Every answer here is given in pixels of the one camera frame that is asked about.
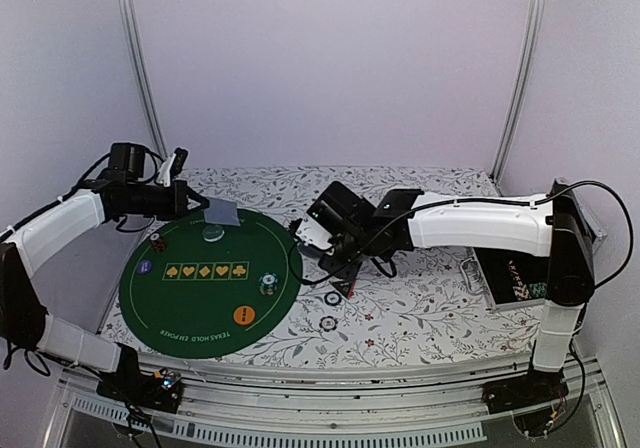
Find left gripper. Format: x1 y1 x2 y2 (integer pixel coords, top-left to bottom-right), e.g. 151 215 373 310
123 179 210 221

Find floral tablecloth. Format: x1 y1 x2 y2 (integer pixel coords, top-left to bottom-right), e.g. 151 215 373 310
183 167 541 370

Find poker chips in case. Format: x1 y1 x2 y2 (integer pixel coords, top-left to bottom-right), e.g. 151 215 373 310
507 258 547 301

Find green white chip stack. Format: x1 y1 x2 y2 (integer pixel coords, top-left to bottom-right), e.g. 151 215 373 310
259 273 278 296

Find blue playing card deck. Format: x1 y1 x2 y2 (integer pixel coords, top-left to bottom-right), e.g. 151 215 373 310
297 242 324 259

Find orange big blind button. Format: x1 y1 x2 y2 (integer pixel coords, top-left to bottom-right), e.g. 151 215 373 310
233 305 256 326

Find front aluminium rail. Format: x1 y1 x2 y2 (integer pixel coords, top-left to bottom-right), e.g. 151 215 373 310
43 354 627 447

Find purple small blind button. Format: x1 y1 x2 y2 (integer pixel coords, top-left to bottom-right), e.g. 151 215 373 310
136 260 153 275

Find right aluminium frame post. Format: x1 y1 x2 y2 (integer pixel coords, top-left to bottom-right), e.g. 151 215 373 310
490 0 546 184

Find aluminium frame post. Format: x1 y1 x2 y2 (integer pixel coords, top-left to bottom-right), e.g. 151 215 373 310
490 0 546 184
118 0 168 156

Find black white poker chip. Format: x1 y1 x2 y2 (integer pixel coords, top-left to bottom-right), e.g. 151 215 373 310
324 292 342 306

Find red black chip stack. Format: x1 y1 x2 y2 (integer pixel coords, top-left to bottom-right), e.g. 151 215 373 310
149 233 167 253

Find black red triangular chip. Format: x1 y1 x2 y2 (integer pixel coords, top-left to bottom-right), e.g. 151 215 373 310
331 280 356 299

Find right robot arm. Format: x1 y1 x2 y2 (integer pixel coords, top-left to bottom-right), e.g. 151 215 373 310
294 181 601 414

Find green poker mat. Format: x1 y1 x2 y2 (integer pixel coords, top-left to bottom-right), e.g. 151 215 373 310
118 210 303 359

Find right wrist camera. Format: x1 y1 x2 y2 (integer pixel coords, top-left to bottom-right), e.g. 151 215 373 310
293 216 332 250

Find left aluminium frame post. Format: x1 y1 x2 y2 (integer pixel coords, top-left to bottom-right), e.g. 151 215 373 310
118 0 168 156

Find clear dealer button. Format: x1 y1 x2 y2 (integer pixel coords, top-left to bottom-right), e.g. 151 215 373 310
202 224 225 243

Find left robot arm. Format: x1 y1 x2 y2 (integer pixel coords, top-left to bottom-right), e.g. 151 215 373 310
1 142 209 414

